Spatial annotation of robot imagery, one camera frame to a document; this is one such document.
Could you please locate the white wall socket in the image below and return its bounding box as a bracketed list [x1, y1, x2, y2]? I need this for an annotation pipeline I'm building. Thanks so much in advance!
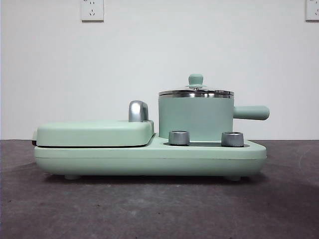
[81, 0, 105, 21]
[305, 0, 319, 22]

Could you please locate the silver knob with swirl mark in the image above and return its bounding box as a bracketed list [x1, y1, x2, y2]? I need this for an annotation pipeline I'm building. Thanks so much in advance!
[221, 131, 244, 147]

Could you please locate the glass lid with green knob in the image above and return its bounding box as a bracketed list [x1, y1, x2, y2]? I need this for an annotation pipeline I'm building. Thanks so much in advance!
[159, 73, 235, 96]

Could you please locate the green breakfast machine base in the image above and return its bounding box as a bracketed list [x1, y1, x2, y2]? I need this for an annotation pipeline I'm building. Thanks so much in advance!
[33, 133, 267, 181]

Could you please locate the green steamer pot with handle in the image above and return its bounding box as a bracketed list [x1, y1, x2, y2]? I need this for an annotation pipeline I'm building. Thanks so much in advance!
[158, 93, 271, 141]

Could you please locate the silver knob with text mark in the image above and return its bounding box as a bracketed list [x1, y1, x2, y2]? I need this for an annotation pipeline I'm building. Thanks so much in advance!
[168, 130, 190, 145]

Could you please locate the silver grill lid handle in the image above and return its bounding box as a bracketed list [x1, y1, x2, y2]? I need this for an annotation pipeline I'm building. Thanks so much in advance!
[128, 100, 150, 122]

